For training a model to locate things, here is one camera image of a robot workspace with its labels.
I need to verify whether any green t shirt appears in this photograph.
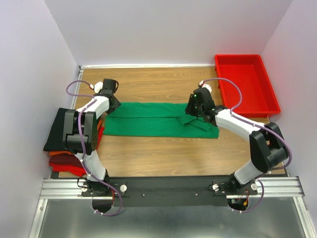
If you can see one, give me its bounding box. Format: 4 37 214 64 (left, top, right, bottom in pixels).
104 102 219 139

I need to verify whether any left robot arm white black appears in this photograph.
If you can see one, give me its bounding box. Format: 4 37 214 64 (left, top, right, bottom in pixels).
62 79 121 196

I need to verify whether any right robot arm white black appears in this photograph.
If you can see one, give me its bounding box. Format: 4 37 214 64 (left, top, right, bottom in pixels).
185 86 291 194

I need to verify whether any red plastic bin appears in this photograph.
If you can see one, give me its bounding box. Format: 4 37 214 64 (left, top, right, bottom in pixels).
214 55 281 118

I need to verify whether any black folded t shirt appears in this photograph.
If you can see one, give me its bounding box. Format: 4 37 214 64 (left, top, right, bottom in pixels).
43 108 68 152

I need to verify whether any maroon folded t shirt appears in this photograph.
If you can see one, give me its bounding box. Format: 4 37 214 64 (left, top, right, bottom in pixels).
49 154 82 168

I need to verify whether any red folded t shirt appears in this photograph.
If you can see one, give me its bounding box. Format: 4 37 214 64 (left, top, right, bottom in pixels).
51 126 105 176

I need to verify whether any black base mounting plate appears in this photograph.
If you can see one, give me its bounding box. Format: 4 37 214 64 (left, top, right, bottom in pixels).
80 176 258 211

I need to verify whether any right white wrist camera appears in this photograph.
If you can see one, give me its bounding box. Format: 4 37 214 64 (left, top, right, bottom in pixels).
198 80 212 93

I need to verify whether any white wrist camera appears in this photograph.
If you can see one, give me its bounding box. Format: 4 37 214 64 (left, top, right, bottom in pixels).
198 80 212 93
89 81 103 94

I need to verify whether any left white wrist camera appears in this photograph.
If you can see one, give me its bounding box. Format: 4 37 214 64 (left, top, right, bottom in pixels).
89 81 103 94

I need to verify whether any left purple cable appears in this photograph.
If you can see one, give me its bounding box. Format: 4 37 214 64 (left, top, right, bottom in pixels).
66 80 123 217

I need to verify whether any purple cable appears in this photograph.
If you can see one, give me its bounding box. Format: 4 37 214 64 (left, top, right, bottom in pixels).
198 77 293 214
66 80 123 217

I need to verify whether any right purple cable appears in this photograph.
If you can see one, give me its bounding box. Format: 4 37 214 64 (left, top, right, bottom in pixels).
198 77 293 214

